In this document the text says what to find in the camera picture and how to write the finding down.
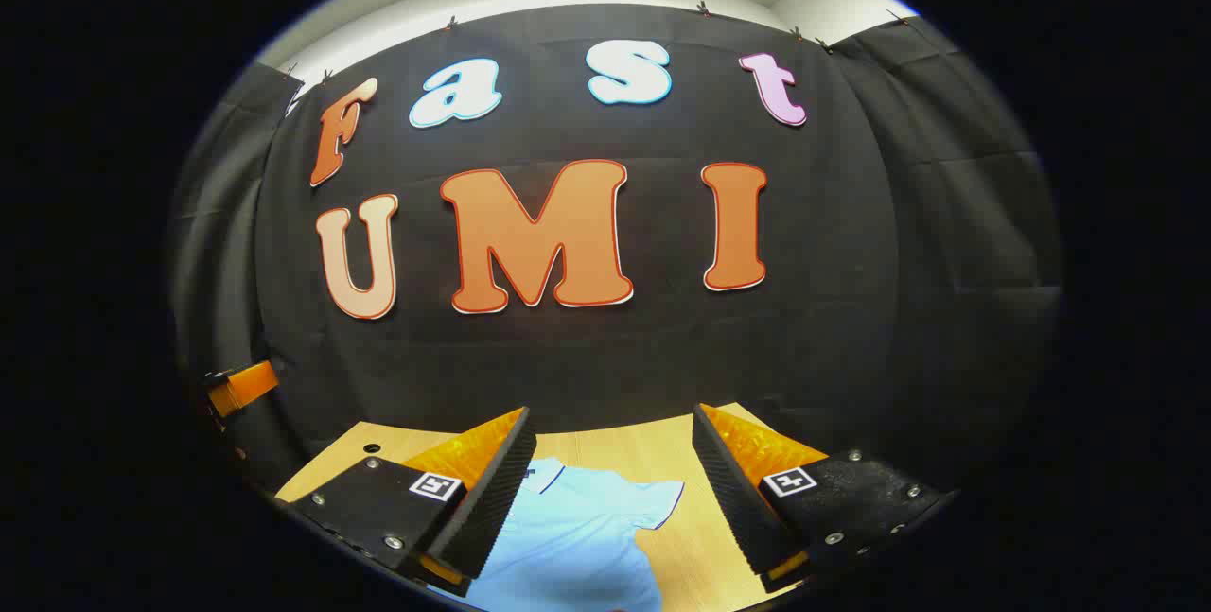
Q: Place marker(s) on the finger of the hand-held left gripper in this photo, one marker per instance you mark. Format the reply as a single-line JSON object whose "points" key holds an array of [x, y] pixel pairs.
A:
{"points": [[244, 385]]}

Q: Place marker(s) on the light blue T-shirt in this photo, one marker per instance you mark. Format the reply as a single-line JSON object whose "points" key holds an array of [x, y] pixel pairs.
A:
{"points": [[577, 536]]}

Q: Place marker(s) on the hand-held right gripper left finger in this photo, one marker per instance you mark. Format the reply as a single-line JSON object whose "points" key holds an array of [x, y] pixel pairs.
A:
{"points": [[501, 489]]}

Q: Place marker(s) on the black backdrop cloth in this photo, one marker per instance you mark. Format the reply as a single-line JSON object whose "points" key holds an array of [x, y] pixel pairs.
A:
{"points": [[615, 357]]}

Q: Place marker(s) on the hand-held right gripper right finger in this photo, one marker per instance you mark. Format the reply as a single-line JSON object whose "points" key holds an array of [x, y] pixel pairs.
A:
{"points": [[728, 498]]}

